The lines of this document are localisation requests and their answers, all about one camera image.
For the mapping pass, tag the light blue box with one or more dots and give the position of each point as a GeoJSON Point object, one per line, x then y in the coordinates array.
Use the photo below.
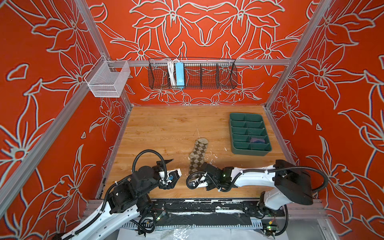
{"type": "Point", "coordinates": [180, 75]}

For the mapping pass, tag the clear acrylic wall bin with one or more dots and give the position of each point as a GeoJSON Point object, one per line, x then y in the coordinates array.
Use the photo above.
{"type": "Point", "coordinates": [107, 79]}

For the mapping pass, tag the beige argyle sock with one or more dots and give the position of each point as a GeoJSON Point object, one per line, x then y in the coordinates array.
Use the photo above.
{"type": "Point", "coordinates": [197, 156]}

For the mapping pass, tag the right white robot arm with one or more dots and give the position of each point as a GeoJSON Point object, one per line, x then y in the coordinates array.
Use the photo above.
{"type": "Point", "coordinates": [289, 183]}

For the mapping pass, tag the black wire wall basket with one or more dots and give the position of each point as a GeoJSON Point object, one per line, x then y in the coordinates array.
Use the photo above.
{"type": "Point", "coordinates": [200, 74]}

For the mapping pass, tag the green plastic divider tray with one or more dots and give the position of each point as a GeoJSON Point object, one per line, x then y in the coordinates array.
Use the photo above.
{"type": "Point", "coordinates": [244, 126]}

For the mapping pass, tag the purple sock with yellow cuff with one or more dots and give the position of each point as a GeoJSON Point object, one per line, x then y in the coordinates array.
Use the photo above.
{"type": "Point", "coordinates": [257, 140]}

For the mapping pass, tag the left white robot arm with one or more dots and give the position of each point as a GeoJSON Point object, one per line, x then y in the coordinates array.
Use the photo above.
{"type": "Point", "coordinates": [125, 200]}

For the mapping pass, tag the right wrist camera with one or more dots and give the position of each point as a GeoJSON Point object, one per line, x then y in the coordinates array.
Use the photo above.
{"type": "Point", "coordinates": [200, 182]}

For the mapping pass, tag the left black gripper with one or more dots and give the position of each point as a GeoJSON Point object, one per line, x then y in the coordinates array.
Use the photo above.
{"type": "Point", "coordinates": [165, 186]}

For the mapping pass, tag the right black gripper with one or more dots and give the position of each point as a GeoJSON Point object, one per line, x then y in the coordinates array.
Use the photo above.
{"type": "Point", "coordinates": [209, 188]}

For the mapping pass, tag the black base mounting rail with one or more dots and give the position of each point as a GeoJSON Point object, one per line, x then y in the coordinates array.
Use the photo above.
{"type": "Point", "coordinates": [229, 213]}

